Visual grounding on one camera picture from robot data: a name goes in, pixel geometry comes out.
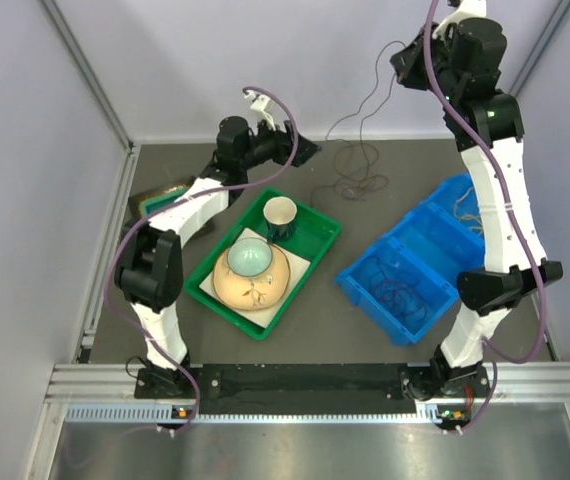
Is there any teal square ceramic plate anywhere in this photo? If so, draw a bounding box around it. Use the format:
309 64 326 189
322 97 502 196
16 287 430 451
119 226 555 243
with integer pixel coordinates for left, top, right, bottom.
119 176 196 239

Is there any aluminium frame rail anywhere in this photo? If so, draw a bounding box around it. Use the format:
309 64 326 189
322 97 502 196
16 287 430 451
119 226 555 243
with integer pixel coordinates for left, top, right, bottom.
26 360 570 479

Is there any beige painted ceramic plate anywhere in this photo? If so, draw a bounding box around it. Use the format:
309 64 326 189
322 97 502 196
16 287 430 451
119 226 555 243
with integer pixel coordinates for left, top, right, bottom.
212 246 291 311

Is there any green plastic tray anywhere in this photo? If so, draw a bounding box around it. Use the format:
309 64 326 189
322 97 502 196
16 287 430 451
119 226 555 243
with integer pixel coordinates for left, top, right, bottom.
183 188 341 340

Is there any brown cable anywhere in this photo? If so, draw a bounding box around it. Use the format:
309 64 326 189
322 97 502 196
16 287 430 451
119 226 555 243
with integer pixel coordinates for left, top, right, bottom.
311 40 406 204

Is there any yellow green cable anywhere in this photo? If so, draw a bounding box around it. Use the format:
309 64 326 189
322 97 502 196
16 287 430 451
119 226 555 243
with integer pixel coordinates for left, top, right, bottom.
452 184 484 236

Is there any light blue ceramic bowl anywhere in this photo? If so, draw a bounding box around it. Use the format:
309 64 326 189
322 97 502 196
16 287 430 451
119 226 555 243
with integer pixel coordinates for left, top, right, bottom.
227 237 273 277

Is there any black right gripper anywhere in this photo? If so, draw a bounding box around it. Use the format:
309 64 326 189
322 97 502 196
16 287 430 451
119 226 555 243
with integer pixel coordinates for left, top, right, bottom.
387 22 459 105

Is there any blue divided plastic bin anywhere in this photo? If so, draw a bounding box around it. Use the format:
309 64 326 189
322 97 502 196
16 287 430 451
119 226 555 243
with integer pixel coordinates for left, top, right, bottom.
335 173 485 346

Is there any purple cable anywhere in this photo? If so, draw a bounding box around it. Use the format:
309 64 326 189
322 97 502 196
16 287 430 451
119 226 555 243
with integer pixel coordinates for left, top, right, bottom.
367 254 429 321

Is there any purple left arm hose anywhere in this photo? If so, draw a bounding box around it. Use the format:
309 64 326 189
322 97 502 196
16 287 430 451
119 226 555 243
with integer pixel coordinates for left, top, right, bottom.
102 85 299 437

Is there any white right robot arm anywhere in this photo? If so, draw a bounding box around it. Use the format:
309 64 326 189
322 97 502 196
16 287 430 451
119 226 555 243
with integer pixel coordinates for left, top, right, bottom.
390 10 563 396

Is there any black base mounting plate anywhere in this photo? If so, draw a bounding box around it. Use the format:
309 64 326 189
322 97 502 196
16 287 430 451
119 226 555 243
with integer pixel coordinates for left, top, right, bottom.
126 361 489 416

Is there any dark green white-lined mug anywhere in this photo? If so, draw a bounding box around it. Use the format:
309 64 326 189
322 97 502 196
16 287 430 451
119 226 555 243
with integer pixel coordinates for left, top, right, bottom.
263 196 298 243

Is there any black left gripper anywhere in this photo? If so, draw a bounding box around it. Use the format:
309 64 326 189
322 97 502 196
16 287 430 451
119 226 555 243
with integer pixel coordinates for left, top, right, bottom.
240 114 322 172

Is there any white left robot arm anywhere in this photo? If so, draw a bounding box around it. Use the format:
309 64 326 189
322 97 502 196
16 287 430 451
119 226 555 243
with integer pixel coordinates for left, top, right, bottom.
110 86 318 397

